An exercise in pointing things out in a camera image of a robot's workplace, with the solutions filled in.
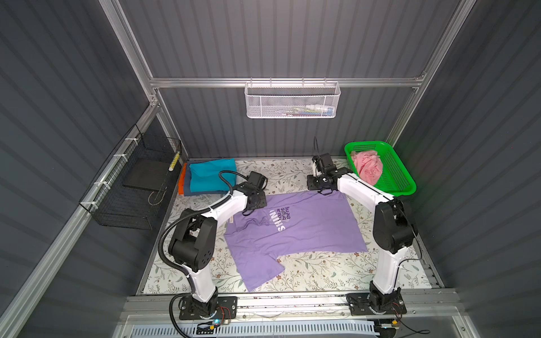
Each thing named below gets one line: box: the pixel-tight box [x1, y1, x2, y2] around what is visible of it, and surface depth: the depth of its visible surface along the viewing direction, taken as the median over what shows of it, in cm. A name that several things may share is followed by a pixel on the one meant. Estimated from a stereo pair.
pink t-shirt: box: [350, 149, 384, 186], surface depth 111 cm
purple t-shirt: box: [224, 190, 368, 293], surface depth 93 cm
